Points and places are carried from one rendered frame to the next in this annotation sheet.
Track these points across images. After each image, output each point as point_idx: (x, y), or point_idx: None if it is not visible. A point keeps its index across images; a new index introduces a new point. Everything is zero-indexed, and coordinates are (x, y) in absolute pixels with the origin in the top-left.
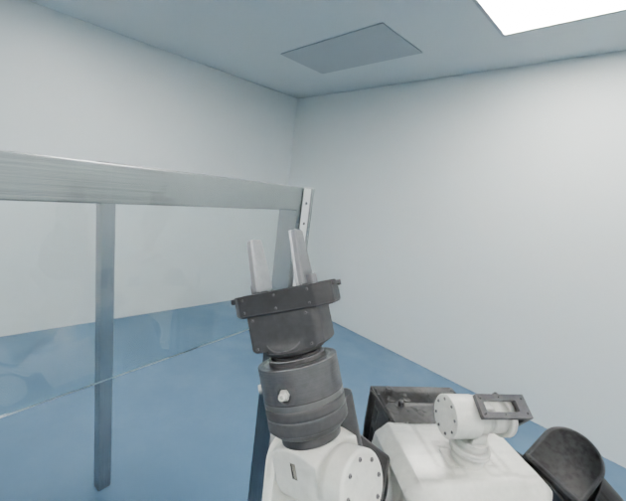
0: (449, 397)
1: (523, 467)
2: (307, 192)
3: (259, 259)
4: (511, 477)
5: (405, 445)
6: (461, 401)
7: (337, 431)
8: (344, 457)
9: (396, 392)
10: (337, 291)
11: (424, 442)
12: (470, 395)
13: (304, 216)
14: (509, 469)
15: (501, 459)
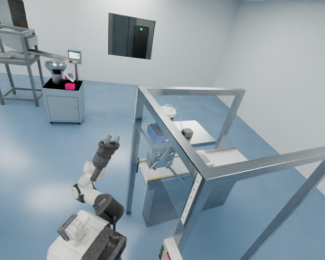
0: (84, 211)
1: (58, 251)
2: (199, 176)
3: (116, 138)
4: (61, 241)
5: (96, 220)
6: (80, 213)
7: (93, 163)
8: (88, 161)
9: (116, 245)
10: (99, 145)
11: (92, 227)
12: (79, 219)
13: (195, 186)
14: (62, 244)
15: (66, 247)
